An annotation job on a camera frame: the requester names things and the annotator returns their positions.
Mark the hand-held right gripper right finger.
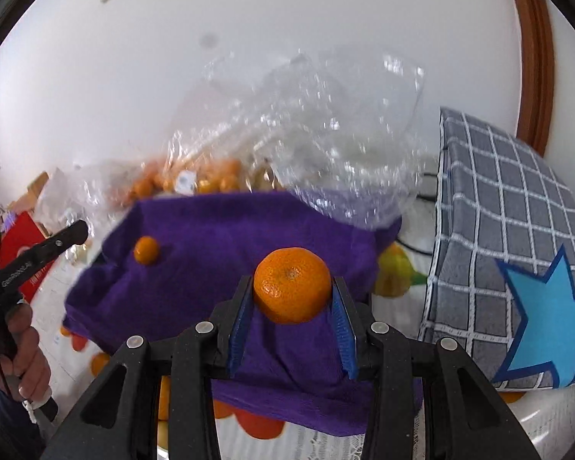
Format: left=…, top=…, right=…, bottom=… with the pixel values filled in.
left=330, top=276, right=543, bottom=460

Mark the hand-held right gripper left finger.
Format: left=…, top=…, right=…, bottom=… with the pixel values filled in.
left=41, top=275, right=256, bottom=460

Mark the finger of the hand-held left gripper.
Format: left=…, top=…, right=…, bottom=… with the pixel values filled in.
left=29, top=220, right=90, bottom=271

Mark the large orange mandarin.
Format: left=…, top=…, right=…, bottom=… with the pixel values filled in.
left=253, top=247, right=333, bottom=325

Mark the person's left forearm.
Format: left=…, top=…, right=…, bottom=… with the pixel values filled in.
left=0, top=376, right=46, bottom=460

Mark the person's left hand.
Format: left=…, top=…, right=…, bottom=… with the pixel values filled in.
left=0, top=301, right=52, bottom=401

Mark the red box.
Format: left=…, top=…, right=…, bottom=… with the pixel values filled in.
left=0, top=211, right=54, bottom=301

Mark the cardboard box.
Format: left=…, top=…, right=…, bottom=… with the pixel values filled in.
left=7, top=171, right=51, bottom=212

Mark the purple cloth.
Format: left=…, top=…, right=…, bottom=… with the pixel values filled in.
left=62, top=191, right=425, bottom=437

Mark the small orange mandarin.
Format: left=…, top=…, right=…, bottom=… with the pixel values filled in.
left=133, top=237, right=161, bottom=266

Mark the pile of mandarins in bag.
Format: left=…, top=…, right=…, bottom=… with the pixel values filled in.
left=123, top=157, right=284, bottom=208

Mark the grey checked pillow, blue star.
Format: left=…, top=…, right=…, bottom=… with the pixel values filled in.
left=418, top=107, right=575, bottom=392

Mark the clear plastic bag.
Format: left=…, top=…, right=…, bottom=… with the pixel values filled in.
left=72, top=48, right=426, bottom=232

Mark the black cable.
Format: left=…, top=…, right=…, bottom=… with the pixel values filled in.
left=398, top=171, right=442, bottom=256

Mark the wooden door frame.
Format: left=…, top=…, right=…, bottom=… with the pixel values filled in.
left=503, top=0, right=557, bottom=159

